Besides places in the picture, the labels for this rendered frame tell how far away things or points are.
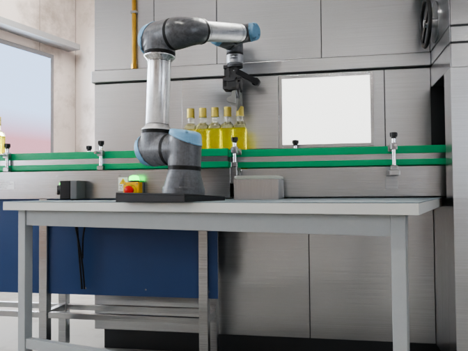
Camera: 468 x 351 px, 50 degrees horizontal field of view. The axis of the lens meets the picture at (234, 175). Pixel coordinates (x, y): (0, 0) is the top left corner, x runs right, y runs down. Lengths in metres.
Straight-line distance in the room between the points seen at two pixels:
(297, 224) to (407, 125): 1.02
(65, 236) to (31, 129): 3.30
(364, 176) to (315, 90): 0.49
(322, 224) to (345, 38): 1.18
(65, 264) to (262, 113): 1.13
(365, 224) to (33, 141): 4.52
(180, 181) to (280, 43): 1.02
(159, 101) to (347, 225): 0.82
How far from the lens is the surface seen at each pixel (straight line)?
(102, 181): 2.30
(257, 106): 2.41
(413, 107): 2.44
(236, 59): 2.31
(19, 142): 5.50
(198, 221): 1.70
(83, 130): 5.98
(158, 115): 1.87
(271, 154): 2.21
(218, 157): 2.15
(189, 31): 1.87
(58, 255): 2.43
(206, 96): 2.46
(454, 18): 2.16
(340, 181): 2.17
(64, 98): 6.01
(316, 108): 2.38
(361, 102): 2.39
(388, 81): 2.45
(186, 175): 1.73
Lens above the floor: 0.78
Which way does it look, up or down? 2 degrees up
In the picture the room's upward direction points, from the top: 1 degrees counter-clockwise
